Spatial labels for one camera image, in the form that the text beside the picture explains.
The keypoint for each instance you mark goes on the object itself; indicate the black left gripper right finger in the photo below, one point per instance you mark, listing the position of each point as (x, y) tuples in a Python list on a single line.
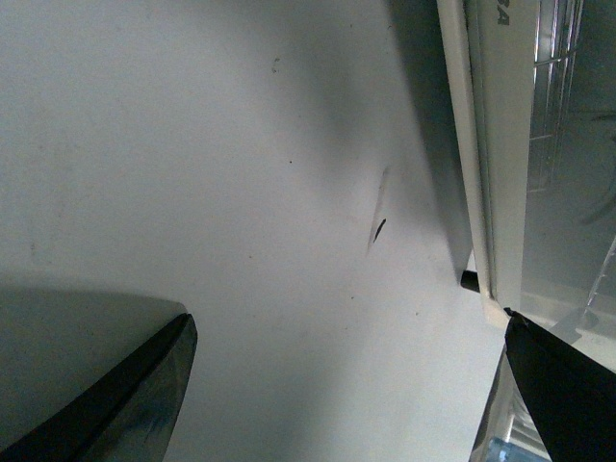
[(569, 396)]

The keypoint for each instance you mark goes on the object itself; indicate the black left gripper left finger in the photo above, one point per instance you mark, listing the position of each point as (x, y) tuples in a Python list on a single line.
[(127, 415)]

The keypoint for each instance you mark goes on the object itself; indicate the white Toshiba toaster oven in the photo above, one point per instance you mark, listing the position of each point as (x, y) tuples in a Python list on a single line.
[(532, 86)]

